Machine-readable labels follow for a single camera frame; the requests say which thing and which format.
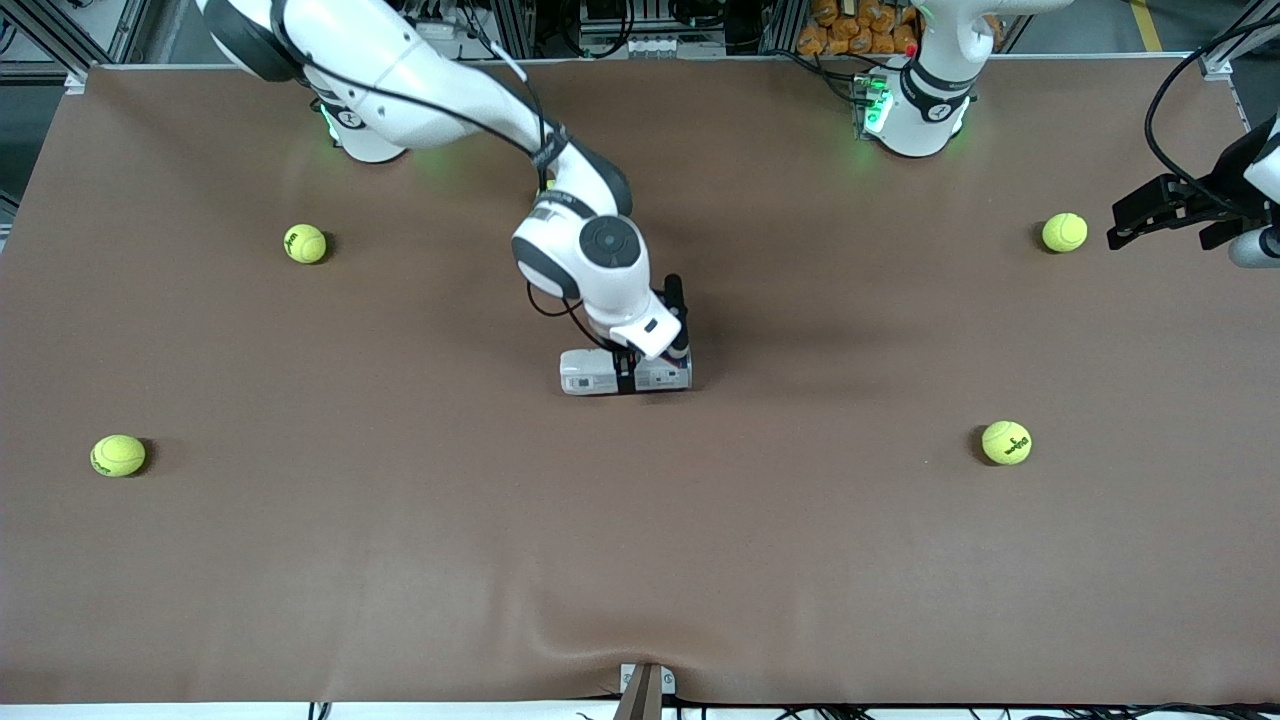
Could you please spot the brown table mat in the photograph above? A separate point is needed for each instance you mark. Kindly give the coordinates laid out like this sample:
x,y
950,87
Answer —
x,y
400,560

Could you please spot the aluminium frame post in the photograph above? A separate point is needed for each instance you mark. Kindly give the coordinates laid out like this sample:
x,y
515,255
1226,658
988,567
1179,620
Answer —
x,y
510,30
778,28

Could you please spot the aluminium frame profile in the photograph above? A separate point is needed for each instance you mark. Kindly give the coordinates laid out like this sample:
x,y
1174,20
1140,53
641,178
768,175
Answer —
x,y
125,30
1225,50

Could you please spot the yellow tennis ball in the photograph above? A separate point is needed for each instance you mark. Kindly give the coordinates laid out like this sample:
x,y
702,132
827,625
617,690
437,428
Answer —
x,y
1006,442
1064,232
305,243
118,455

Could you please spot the white blue tennis ball can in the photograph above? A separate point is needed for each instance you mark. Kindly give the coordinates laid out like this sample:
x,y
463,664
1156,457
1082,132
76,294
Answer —
x,y
590,372

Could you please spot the white power strip with plugs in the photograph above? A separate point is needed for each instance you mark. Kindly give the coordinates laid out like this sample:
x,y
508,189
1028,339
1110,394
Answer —
x,y
445,30

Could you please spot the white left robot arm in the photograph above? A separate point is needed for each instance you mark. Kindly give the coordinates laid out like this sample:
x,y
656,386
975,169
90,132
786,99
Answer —
x,y
925,110

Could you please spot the metal clamp bracket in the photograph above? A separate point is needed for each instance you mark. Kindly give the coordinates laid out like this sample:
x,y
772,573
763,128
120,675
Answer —
x,y
668,682

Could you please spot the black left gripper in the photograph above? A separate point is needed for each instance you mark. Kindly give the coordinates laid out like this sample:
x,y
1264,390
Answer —
x,y
1222,189

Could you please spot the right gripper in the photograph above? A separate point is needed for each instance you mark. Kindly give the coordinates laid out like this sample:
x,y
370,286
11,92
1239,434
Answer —
x,y
627,368

